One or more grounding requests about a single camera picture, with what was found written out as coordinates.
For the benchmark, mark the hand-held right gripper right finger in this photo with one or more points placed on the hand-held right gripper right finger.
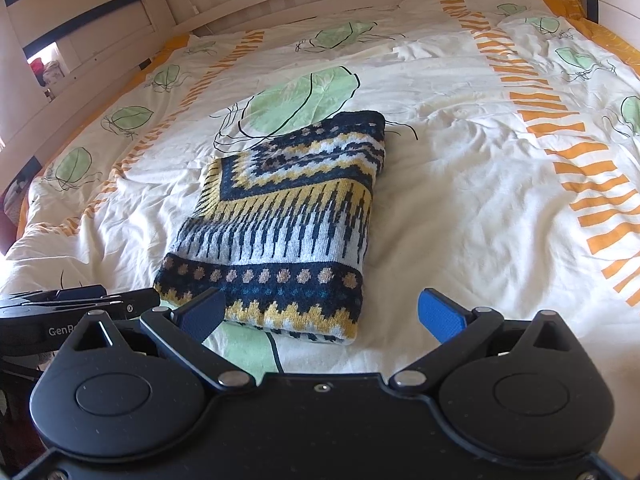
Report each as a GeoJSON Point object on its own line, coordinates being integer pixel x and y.
{"type": "Point", "coordinates": [440, 317]}

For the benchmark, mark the white leaf-print duvet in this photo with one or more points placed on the white leaf-print duvet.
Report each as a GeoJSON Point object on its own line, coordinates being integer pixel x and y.
{"type": "Point", "coordinates": [450, 185]}

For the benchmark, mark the yellow bed sheet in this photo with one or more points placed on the yellow bed sheet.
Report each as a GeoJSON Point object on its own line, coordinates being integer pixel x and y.
{"type": "Point", "coordinates": [600, 27]}

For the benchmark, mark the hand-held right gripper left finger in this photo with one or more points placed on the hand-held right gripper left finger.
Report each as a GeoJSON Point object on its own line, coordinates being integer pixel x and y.
{"type": "Point", "coordinates": [206, 312]}

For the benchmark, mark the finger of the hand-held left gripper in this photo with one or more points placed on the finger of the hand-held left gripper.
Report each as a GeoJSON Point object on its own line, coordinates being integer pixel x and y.
{"type": "Point", "coordinates": [135, 305]}
{"type": "Point", "coordinates": [82, 291]}

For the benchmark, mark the patterned knit sweater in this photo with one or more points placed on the patterned knit sweater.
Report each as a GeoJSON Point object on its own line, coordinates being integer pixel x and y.
{"type": "Point", "coordinates": [280, 210]}

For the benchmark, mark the pile of pink white clothes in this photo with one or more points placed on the pile of pink white clothes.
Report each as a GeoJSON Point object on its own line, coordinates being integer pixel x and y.
{"type": "Point", "coordinates": [47, 70]}

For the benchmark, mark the white wooden bed frame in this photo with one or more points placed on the white wooden bed frame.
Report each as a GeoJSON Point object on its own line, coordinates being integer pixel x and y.
{"type": "Point", "coordinates": [105, 47]}

